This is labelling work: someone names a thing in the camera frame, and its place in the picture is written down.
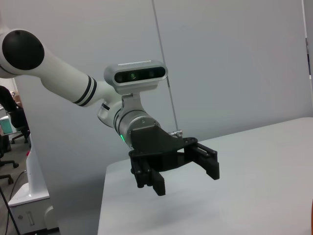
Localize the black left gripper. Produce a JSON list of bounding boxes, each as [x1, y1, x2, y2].
[[128, 125, 221, 197]]

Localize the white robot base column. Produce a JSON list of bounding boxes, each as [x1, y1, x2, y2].
[[8, 135, 60, 232]]

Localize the black office chair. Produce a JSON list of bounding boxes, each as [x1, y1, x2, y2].
[[0, 85, 29, 134], [6, 110, 32, 145], [0, 133, 20, 185]]

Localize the teal box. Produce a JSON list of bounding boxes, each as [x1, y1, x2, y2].
[[0, 117, 13, 135]]

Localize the metal connector with black cable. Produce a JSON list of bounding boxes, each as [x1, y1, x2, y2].
[[168, 129, 183, 139]]

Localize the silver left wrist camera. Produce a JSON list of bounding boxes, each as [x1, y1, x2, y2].
[[103, 59, 168, 95]]

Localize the black floor cable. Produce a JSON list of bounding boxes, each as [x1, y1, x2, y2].
[[0, 186, 17, 235]]

